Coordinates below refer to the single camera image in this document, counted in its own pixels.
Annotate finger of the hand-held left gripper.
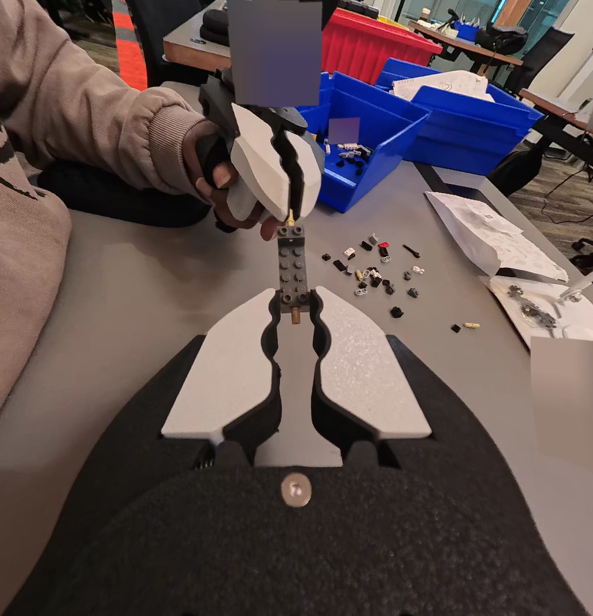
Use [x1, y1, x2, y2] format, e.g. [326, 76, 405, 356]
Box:
[283, 131, 323, 218]
[230, 103, 294, 222]

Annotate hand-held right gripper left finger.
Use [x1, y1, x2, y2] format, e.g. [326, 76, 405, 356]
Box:
[161, 288, 283, 465]

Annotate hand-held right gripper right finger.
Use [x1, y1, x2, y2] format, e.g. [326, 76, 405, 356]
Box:
[312, 287, 432, 465]

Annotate dark grey brick assembly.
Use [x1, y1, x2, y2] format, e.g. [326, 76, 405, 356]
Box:
[277, 225, 310, 316]

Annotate person's left forearm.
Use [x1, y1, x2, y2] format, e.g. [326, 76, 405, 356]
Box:
[0, 0, 215, 195]

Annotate grey desk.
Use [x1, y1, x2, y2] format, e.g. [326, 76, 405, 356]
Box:
[0, 82, 593, 616]

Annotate person's left hand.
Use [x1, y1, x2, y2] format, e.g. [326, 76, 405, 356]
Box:
[183, 120, 278, 241]

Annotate heap of toy bricks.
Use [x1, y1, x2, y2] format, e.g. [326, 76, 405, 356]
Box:
[323, 137, 374, 175]

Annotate brown-edged side table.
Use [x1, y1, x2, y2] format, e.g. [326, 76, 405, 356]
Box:
[162, 5, 232, 72]

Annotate scattered small toy bricks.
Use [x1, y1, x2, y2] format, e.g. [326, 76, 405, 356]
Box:
[322, 234, 482, 334]

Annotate black cushion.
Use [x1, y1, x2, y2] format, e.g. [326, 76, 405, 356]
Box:
[200, 10, 230, 46]

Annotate orange striped pillar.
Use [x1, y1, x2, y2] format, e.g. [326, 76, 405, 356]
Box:
[112, 0, 148, 92]

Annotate red plastic bin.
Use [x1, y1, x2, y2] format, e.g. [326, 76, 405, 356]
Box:
[321, 9, 444, 87]

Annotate black mesh wrist rest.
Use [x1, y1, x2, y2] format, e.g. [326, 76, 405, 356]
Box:
[36, 161, 213, 228]

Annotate white printed sheet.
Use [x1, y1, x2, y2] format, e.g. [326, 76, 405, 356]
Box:
[392, 70, 495, 103]

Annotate white printed paper bag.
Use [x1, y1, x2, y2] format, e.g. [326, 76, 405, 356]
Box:
[424, 191, 570, 283]

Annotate small dark toy parts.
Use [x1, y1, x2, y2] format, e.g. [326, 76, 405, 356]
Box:
[507, 284, 558, 329]

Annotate orange-edged office table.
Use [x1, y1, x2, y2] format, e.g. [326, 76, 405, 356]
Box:
[407, 19, 524, 73]

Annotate black backpack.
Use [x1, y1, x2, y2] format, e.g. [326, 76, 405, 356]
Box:
[489, 149, 543, 195]

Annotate brown-topped office table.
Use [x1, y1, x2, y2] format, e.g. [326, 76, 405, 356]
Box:
[518, 89, 593, 162]

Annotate black swivel chair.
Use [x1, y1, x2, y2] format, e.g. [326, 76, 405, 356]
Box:
[518, 26, 575, 95]

